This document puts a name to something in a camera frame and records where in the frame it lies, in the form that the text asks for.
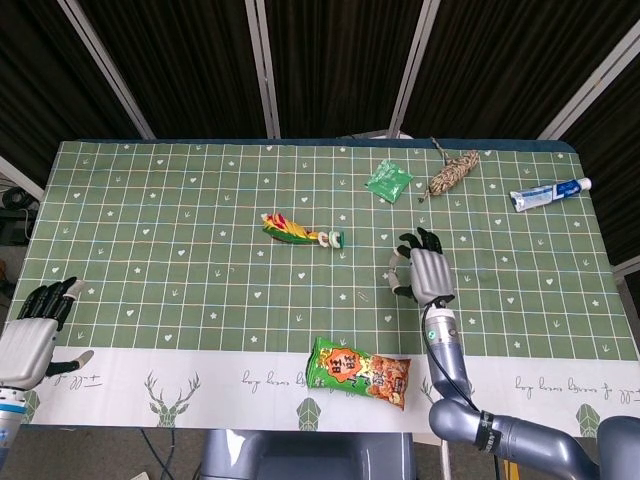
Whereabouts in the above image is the green orange snack bag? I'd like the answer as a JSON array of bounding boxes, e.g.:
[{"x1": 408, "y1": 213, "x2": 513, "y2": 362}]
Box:
[{"x1": 304, "y1": 335, "x2": 412, "y2": 412}]

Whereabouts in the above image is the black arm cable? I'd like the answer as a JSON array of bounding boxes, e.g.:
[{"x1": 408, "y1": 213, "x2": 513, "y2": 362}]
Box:
[{"x1": 423, "y1": 307, "x2": 482, "y2": 410}]

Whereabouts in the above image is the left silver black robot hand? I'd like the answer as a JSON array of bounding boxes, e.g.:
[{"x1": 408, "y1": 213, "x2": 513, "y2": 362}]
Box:
[{"x1": 0, "y1": 276, "x2": 95, "y2": 389}]

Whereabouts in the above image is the beige braided rope bundle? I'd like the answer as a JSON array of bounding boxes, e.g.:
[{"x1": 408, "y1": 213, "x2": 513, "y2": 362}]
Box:
[{"x1": 417, "y1": 137, "x2": 481, "y2": 203}]

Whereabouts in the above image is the grey robot torso base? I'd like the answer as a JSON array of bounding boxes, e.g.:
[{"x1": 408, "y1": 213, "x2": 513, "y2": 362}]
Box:
[{"x1": 199, "y1": 428, "x2": 416, "y2": 480}]

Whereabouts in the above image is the blue white toothpaste tube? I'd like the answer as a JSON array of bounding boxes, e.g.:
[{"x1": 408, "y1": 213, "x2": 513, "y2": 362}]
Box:
[{"x1": 508, "y1": 177, "x2": 594, "y2": 214}]

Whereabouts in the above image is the grey screen frame post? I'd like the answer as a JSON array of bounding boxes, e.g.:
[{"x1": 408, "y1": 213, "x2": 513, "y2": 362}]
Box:
[
  {"x1": 537, "y1": 47, "x2": 640, "y2": 141},
  {"x1": 0, "y1": 154, "x2": 45, "y2": 201},
  {"x1": 244, "y1": 0, "x2": 281, "y2": 140},
  {"x1": 57, "y1": 0, "x2": 154, "y2": 140},
  {"x1": 387, "y1": 0, "x2": 436, "y2": 139}
]

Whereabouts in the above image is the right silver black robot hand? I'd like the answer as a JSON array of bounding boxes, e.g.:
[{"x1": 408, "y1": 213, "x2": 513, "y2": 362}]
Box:
[{"x1": 391, "y1": 227, "x2": 456, "y2": 307}]

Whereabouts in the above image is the green grid tablecloth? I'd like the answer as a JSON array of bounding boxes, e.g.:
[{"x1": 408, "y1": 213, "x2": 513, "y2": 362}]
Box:
[{"x1": 19, "y1": 139, "x2": 640, "y2": 432}]

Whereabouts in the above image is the colourful feather shuttlecock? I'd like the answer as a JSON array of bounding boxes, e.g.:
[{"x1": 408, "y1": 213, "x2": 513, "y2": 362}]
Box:
[{"x1": 262, "y1": 212, "x2": 347, "y2": 250}]

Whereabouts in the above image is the green foil sachet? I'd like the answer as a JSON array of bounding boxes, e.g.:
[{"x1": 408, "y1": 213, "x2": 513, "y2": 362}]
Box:
[{"x1": 363, "y1": 158, "x2": 414, "y2": 204}]

